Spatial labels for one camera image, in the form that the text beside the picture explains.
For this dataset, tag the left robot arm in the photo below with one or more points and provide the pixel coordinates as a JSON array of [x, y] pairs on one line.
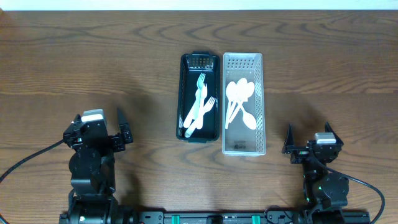
[[91, 199]]

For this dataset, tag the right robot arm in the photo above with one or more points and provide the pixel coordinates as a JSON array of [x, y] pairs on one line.
[[325, 191]]

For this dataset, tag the black plastic basket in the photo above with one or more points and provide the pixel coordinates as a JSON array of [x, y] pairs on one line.
[[191, 66]]

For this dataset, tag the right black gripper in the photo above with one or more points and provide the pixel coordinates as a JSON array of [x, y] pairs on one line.
[[311, 152]]

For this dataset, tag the white plastic spoon top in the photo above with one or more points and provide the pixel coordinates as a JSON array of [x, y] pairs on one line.
[[231, 96]]

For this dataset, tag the white plastic spoon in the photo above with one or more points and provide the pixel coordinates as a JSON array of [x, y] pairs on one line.
[[231, 96], [189, 117], [248, 119], [236, 93], [244, 92]]

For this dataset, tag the clear plastic basket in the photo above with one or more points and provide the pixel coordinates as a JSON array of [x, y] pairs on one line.
[[238, 139]]

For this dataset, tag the white plastic fork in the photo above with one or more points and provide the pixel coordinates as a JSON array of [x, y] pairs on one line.
[[200, 83], [204, 92], [204, 109]]

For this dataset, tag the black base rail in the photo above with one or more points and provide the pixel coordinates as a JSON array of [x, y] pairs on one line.
[[270, 216]]

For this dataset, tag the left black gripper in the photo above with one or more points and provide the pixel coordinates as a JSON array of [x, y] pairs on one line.
[[101, 137]]

